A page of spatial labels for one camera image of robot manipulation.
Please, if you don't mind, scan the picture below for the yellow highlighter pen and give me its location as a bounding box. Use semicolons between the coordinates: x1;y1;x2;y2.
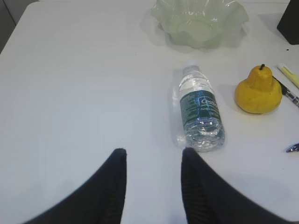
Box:
278;63;299;88

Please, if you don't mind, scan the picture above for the clear water bottle green label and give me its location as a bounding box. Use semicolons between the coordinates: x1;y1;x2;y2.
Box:
179;62;225;152

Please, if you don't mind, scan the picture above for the black square pen holder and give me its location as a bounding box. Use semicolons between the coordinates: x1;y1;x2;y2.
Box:
277;0;299;45

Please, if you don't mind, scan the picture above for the pale green wavy glass plate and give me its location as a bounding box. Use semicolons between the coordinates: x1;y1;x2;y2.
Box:
151;0;249;49

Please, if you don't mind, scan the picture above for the black pen lying near front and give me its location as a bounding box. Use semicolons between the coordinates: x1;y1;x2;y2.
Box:
286;143;299;153

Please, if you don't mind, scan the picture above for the yellow pear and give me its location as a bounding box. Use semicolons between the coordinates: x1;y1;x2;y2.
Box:
235;64;282;114

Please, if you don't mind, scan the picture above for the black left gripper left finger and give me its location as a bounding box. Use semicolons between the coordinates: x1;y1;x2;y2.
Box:
28;148;127;224

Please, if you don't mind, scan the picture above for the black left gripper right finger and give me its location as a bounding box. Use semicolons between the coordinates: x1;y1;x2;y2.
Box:
181;148;288;224

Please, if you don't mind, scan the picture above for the black pen beside highlighter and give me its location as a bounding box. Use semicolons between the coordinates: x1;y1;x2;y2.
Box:
272;77;299;107

